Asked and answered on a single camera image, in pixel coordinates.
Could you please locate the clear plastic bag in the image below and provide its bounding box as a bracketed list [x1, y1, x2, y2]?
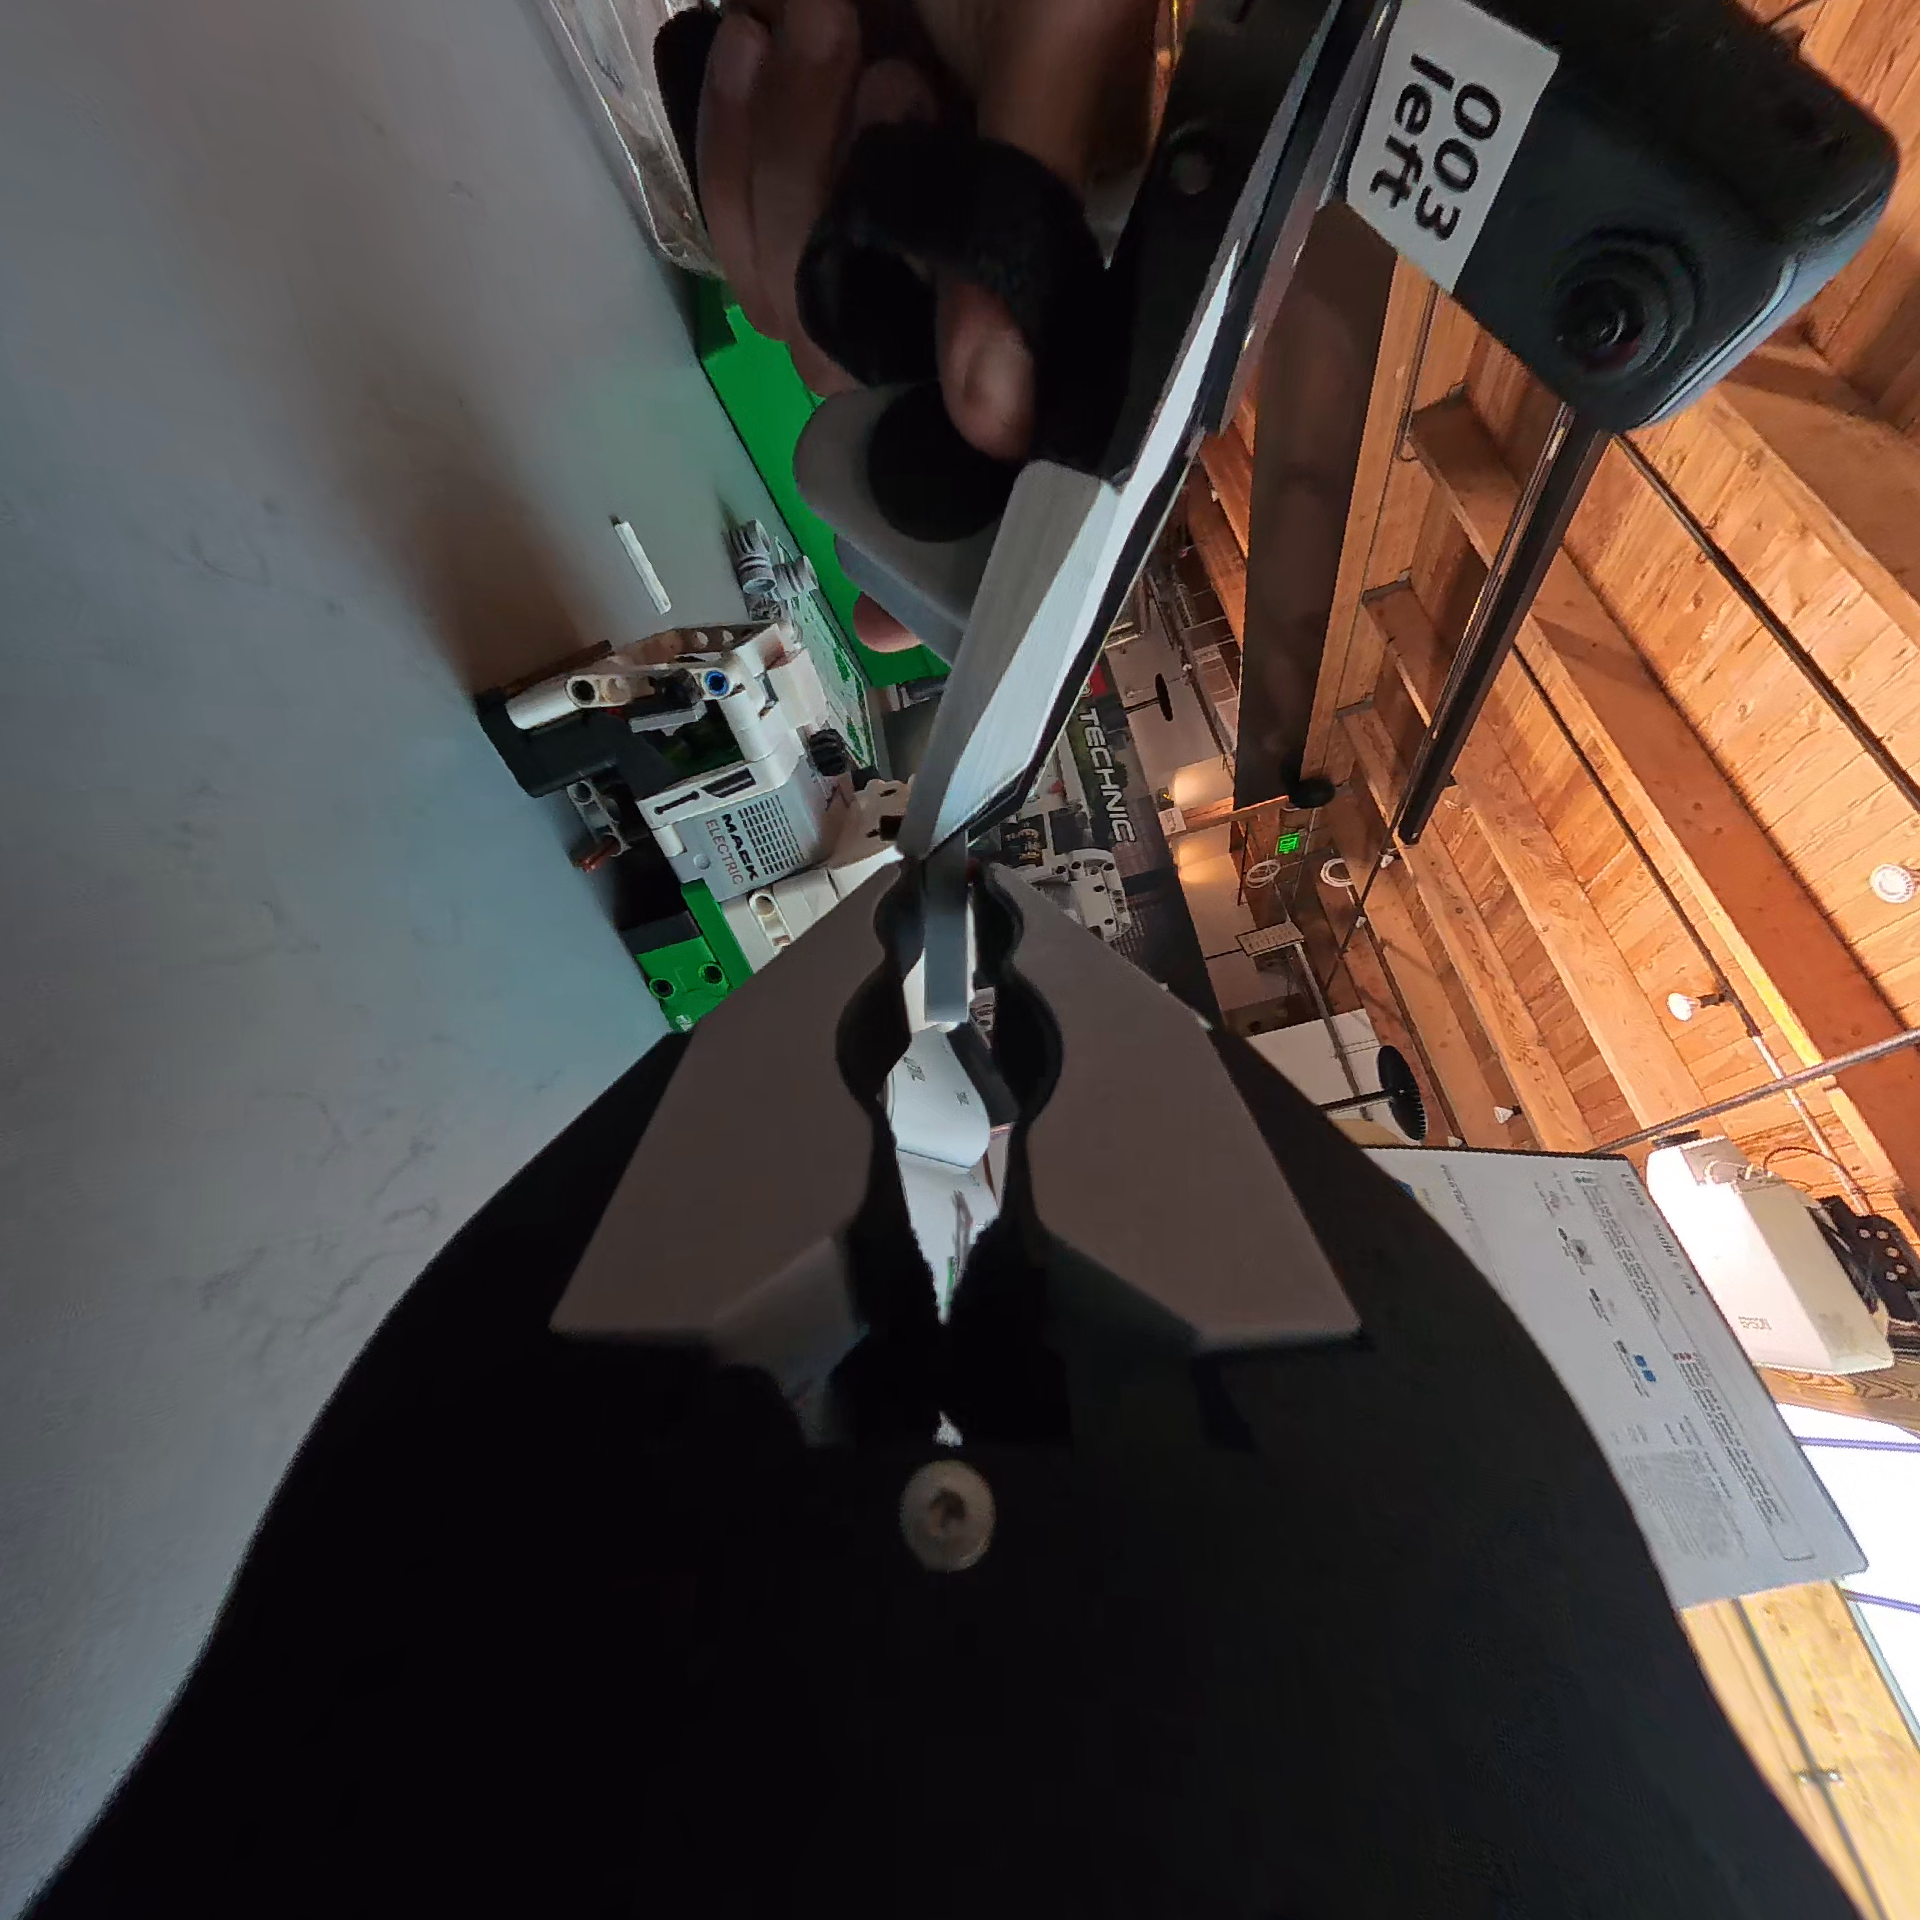
[532, 0, 726, 285]

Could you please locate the green plastic bin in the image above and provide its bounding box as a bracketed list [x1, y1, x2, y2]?
[687, 278, 963, 696]

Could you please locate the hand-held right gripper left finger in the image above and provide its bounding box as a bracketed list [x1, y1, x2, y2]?
[545, 863, 922, 1442]

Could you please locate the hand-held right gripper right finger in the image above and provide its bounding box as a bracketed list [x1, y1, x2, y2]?
[979, 863, 1363, 1359]

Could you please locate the white projector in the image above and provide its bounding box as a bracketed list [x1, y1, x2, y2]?
[1644, 1135, 1901, 1378]

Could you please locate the black lego set box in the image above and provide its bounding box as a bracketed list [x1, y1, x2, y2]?
[886, 637, 1220, 1030]

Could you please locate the dark grey lego beam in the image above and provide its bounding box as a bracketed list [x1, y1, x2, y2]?
[918, 833, 980, 1035]

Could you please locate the white lego truck model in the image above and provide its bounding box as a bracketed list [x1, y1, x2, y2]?
[477, 616, 909, 1041]

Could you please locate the printed instruction sheet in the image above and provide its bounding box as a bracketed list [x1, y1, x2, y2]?
[1363, 1144, 1873, 1611]

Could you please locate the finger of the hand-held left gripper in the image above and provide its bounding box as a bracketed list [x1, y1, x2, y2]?
[934, 244, 1258, 854]
[900, 463, 1123, 858]

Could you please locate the round black lamp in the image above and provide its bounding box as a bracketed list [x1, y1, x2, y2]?
[1302, 1039, 1425, 1149]

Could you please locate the person's left hand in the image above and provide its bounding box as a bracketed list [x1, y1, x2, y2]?
[694, 0, 1172, 468]

